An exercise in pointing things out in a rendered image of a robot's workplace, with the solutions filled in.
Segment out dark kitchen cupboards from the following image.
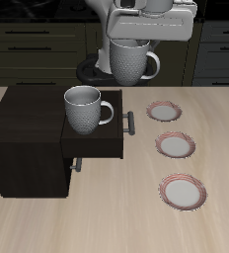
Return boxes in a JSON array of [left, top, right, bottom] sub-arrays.
[[0, 18, 194, 88]]

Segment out black kitchen countertop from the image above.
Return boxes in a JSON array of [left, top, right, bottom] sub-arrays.
[[0, 0, 100, 24]]

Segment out dark wooden cabinet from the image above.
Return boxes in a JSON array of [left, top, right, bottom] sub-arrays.
[[0, 85, 84, 199]]

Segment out white dotted porcelain mug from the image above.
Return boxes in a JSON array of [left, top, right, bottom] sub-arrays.
[[63, 85, 115, 135], [109, 38, 161, 87]]

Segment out grey kitchen cupboard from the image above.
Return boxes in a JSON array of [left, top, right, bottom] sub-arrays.
[[191, 19, 229, 88]]

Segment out dark wooden cabinet drawer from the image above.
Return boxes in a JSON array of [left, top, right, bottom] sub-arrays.
[[59, 88, 136, 160]]

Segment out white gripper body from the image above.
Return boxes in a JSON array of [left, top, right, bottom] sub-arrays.
[[105, 0, 198, 42]]

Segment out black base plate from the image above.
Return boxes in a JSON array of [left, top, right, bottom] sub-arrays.
[[75, 53, 161, 87]]

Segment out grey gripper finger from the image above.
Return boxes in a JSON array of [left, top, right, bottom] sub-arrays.
[[148, 41, 161, 51]]

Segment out white plate with red rim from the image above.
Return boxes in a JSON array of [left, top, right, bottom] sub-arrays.
[[158, 172, 208, 212], [154, 130, 197, 159], [145, 100, 184, 124]]

